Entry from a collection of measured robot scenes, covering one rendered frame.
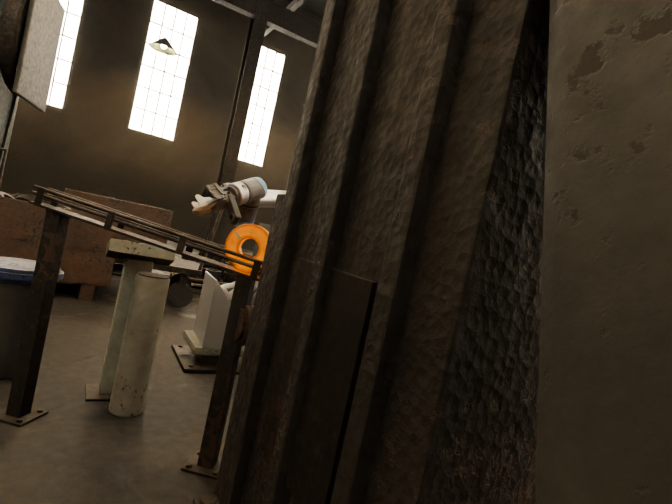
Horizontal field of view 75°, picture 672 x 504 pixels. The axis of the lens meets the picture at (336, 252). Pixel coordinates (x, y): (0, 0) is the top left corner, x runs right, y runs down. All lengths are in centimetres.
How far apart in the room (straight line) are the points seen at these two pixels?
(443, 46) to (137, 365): 148
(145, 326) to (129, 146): 1157
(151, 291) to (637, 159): 153
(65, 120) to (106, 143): 101
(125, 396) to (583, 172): 164
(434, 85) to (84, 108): 1274
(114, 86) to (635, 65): 1311
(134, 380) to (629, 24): 169
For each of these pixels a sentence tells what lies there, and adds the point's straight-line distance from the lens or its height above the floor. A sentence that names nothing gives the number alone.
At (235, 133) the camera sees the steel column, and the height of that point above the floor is 254.
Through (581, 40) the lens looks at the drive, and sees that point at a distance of 55.
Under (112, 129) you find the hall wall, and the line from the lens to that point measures 1320.
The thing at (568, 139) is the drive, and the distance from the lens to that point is 51.
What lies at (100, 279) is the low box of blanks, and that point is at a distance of 359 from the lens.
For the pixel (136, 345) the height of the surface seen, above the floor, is 27.
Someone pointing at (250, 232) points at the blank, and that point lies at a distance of 139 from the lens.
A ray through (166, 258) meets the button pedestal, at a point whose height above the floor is 58.
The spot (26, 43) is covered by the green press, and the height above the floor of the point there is 213.
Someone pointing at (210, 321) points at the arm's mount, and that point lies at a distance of 233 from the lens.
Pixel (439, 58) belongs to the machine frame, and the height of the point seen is 106.
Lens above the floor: 78
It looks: 1 degrees down
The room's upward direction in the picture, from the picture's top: 12 degrees clockwise
